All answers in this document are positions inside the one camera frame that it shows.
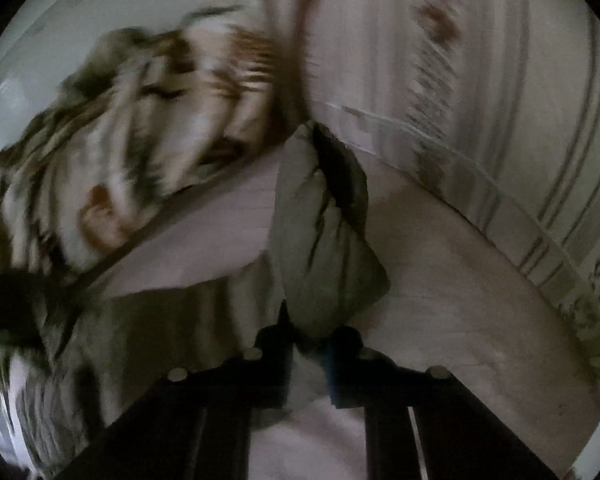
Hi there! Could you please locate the pale pink bed sheet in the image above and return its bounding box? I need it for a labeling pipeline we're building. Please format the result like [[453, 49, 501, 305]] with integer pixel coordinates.
[[0, 150, 600, 480]]

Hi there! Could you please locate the olive green cloth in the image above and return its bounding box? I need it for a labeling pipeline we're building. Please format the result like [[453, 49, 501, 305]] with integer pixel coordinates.
[[0, 120, 392, 480]]

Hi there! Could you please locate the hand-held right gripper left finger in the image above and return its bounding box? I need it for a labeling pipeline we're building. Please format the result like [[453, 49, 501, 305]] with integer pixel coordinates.
[[55, 300, 296, 480]]

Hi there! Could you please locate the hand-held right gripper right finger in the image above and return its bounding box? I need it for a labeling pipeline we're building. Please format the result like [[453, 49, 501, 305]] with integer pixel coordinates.
[[325, 325, 563, 480]]

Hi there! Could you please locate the striped cream bed cover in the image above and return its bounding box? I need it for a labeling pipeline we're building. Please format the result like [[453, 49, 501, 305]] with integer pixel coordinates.
[[300, 0, 600, 386]]

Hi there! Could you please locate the brown floral print blanket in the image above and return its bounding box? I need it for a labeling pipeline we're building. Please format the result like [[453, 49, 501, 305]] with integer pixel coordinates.
[[0, 0, 293, 361]]

